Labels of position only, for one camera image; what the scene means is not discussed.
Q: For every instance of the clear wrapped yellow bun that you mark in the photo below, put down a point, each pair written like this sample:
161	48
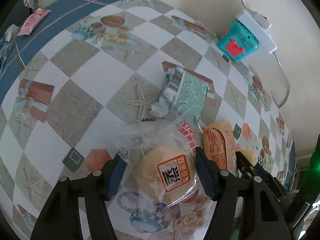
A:
250	155

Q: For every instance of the teal toy box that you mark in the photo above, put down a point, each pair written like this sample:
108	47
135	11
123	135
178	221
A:
238	42

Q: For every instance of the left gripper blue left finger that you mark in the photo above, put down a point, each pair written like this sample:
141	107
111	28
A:
60	219

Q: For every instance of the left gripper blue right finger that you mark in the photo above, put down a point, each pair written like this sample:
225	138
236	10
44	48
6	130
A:
262	217

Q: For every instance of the light green white snack packet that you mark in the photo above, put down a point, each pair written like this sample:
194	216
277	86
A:
183	94

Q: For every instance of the orange wrapped cake packet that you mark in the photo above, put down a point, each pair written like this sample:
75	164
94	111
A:
219	146

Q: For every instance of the pink sachet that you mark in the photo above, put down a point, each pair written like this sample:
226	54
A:
33	21

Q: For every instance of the white power adapter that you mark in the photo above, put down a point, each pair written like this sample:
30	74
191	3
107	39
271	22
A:
262	35

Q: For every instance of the clear round bun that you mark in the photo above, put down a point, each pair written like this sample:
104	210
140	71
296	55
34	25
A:
161	160

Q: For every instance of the checkered picture tablecloth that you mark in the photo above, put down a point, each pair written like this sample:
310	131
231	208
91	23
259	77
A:
105	70

